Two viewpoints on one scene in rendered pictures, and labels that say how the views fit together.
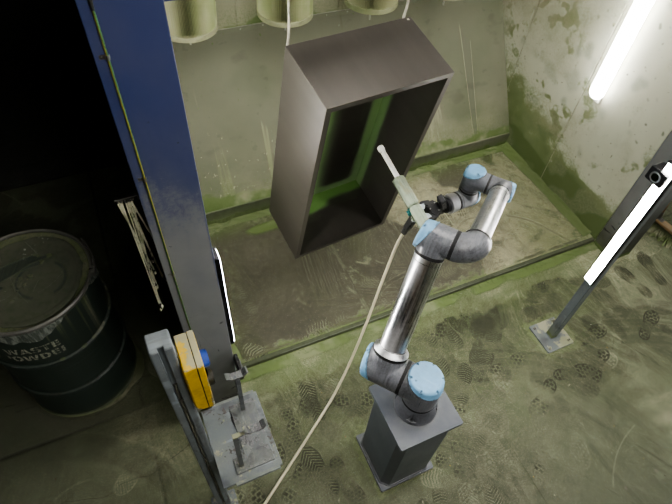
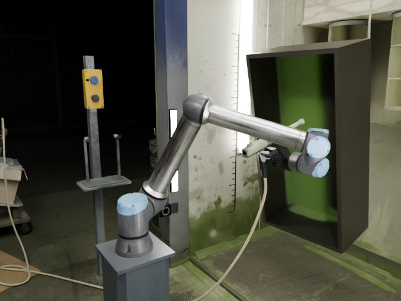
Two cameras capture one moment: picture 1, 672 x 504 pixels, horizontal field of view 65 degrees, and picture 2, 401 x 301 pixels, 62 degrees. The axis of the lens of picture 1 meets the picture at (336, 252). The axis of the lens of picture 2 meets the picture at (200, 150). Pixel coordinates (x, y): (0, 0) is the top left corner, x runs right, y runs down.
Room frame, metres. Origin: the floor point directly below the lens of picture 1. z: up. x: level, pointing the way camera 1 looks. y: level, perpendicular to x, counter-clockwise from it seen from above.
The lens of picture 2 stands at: (1.10, -2.00, 1.48)
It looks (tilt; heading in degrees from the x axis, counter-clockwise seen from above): 12 degrees down; 84
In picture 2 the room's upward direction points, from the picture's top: straight up
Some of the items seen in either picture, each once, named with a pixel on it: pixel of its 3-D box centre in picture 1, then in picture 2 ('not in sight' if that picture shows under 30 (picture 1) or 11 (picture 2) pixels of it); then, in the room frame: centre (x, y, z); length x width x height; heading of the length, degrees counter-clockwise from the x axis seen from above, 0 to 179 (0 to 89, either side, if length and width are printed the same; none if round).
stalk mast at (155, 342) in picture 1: (203, 450); (95, 172); (0.61, 0.42, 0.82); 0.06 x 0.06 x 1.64; 29
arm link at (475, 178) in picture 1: (474, 179); (317, 141); (1.79, -0.59, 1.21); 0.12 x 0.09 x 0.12; 67
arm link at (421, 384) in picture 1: (421, 385); (133, 213); (0.94, -0.40, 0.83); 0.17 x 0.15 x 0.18; 67
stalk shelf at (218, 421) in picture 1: (240, 437); (103, 182); (0.68, 0.29, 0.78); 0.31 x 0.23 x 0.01; 29
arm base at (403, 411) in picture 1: (417, 399); (133, 239); (0.94, -0.41, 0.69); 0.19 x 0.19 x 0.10
